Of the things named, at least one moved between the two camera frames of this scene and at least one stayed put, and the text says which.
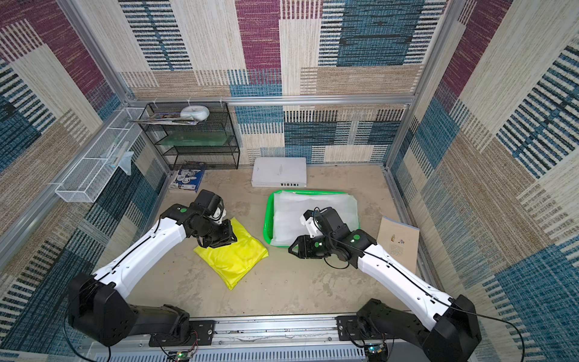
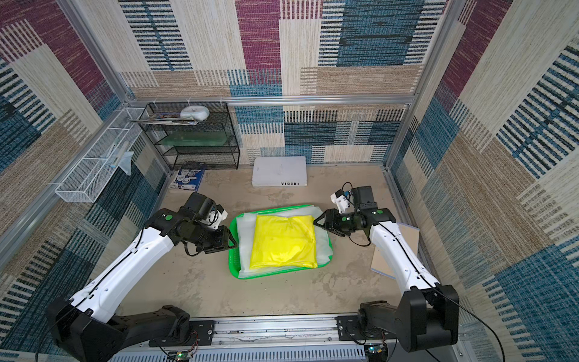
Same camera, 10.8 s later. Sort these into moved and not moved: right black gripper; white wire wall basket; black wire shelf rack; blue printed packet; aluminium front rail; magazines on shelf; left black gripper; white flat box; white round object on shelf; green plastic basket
Moved: green plastic basket; right black gripper
Not moved: white flat box; black wire shelf rack; magazines on shelf; aluminium front rail; blue printed packet; white round object on shelf; white wire wall basket; left black gripper
